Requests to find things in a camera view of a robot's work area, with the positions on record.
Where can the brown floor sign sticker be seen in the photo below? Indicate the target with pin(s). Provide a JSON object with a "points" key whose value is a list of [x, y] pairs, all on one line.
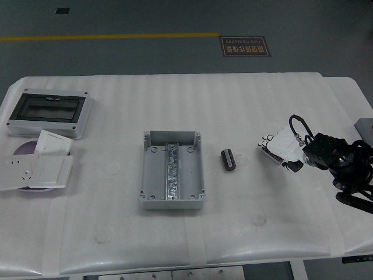
{"points": [[244, 46]]}

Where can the silver metal mounting rail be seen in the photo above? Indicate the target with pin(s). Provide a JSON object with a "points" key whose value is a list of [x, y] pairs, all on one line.
{"points": [[172, 175]]}

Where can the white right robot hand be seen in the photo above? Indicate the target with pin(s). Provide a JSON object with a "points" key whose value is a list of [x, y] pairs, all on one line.
{"points": [[284, 144]]}

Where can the white wall socket panel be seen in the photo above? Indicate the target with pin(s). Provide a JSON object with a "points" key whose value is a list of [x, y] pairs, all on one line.
{"points": [[14, 172]]}

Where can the grey distribution box dark window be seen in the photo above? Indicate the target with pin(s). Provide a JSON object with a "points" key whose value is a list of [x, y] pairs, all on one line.
{"points": [[46, 109]]}

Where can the white table leg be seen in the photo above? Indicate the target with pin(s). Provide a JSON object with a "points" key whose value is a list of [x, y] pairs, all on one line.
{"points": [[298, 271]]}

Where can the dark floor hatch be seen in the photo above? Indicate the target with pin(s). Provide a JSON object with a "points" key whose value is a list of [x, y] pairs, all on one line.
{"points": [[61, 11]]}

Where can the white tape strip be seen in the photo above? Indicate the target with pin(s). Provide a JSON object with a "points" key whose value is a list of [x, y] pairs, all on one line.
{"points": [[52, 239]]}

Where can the grey metal bracket plate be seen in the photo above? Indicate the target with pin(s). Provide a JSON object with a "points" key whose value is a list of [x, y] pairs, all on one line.
{"points": [[204, 274]]}

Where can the white wall switch panel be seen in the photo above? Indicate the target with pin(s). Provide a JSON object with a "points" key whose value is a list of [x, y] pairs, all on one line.
{"points": [[54, 143], [51, 172]]}

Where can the grey open junction box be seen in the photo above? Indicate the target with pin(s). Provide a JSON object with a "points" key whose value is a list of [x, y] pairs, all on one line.
{"points": [[154, 175]]}

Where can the black table frame bar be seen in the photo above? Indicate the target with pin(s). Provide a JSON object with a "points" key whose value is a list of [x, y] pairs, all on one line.
{"points": [[357, 259]]}

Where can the purple round plate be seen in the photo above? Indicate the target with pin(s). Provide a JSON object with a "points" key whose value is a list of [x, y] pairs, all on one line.
{"points": [[24, 148]]}

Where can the white foam table mat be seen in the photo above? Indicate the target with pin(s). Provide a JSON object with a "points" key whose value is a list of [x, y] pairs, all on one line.
{"points": [[262, 111]]}

